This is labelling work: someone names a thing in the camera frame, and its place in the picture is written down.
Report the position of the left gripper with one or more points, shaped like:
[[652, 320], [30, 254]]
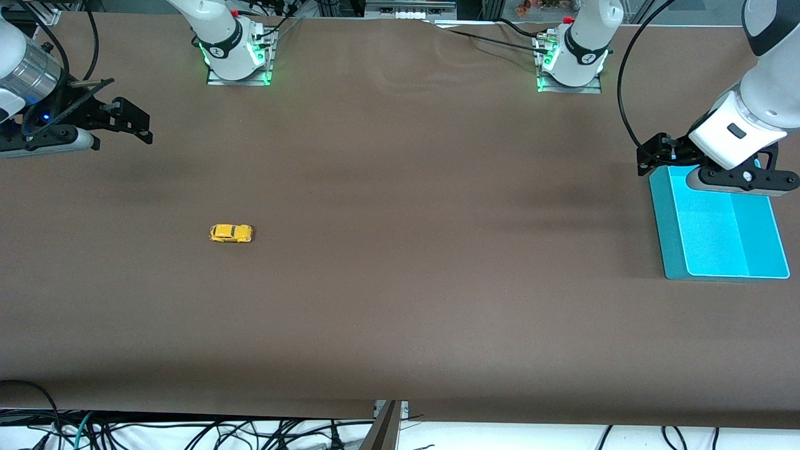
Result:
[[674, 150]]

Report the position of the white power strip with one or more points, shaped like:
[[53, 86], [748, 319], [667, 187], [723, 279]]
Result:
[[409, 11]]

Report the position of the turquoise plastic bin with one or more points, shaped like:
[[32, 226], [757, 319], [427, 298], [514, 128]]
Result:
[[719, 237]]

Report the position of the yellow beetle toy car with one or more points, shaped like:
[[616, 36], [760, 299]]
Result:
[[231, 233]]

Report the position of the brown table cover sheet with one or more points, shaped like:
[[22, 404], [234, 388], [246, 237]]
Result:
[[400, 281]]

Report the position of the metal table edge bracket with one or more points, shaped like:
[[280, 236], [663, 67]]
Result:
[[384, 431]]

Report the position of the aluminium frame corner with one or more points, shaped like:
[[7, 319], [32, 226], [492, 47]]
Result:
[[50, 14]]

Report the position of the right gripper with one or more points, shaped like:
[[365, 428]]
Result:
[[86, 112]]

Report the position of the orange background object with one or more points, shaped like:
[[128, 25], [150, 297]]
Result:
[[544, 5]]

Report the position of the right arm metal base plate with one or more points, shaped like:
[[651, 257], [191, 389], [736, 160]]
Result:
[[240, 81]]

